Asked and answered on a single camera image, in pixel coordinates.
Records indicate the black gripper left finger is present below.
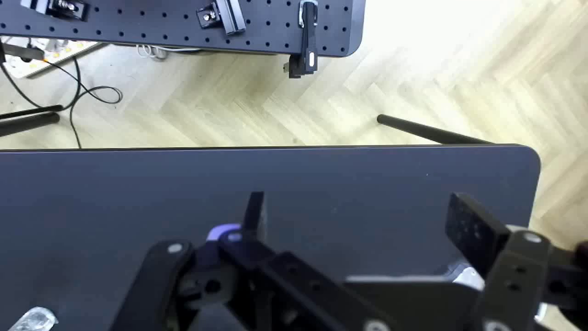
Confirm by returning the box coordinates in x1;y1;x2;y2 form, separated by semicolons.
109;190;401;331

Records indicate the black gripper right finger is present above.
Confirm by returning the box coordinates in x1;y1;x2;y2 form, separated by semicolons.
445;192;588;331

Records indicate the black rectangular box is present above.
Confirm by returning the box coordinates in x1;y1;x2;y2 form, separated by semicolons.
346;263;493;331

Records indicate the black stand leg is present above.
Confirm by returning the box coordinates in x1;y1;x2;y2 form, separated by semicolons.
0;105;66;138
375;112;493;147

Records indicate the black perforated breadboard base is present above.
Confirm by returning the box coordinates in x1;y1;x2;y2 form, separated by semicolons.
0;0;368;59

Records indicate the black edge clamp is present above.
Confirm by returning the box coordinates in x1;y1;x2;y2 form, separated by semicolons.
285;0;320;81

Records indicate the black floor cable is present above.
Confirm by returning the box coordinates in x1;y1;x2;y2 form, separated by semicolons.
52;54;125;151

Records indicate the black mounting bracket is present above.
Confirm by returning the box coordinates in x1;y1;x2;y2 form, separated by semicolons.
197;0;248;37
20;0;90;22

